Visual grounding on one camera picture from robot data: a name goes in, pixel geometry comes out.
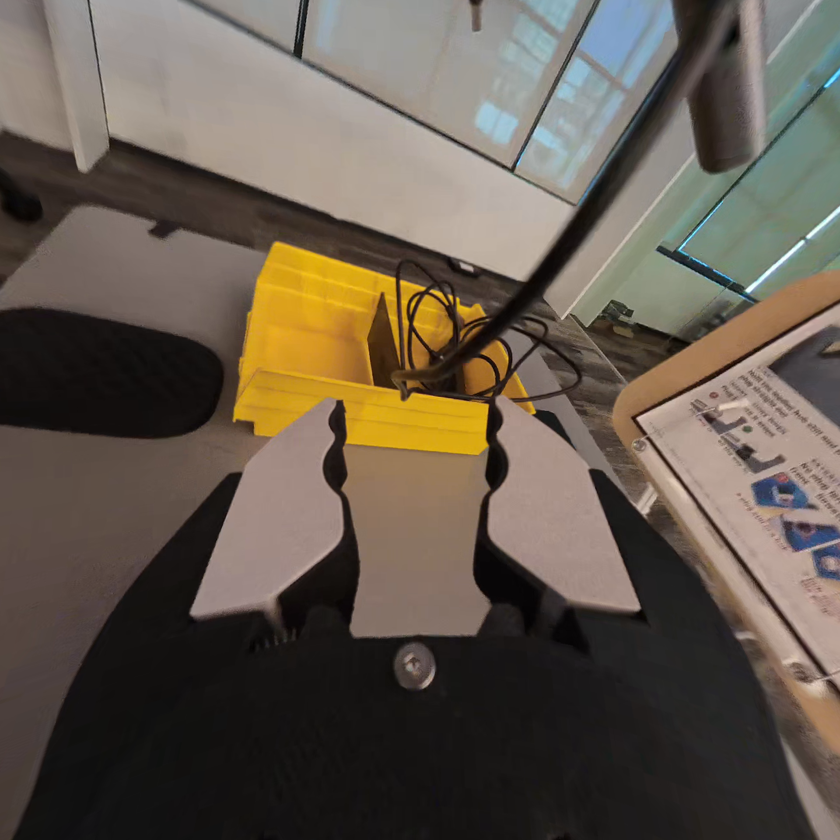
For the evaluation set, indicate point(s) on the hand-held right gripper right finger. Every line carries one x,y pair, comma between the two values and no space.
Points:
565,525

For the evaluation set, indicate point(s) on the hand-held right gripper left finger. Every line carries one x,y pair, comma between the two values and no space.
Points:
269,525

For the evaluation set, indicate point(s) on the yellow plastic bin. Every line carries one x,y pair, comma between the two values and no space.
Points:
302,355

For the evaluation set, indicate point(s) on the grey metal USB hub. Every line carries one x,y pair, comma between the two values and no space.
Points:
730,92

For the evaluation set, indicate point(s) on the instruction poster board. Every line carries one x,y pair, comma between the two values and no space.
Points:
761,473

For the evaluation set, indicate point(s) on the black quilted cushion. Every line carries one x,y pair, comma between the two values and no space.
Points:
92,374

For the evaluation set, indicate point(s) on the small black floor device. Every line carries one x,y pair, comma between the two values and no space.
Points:
460,268

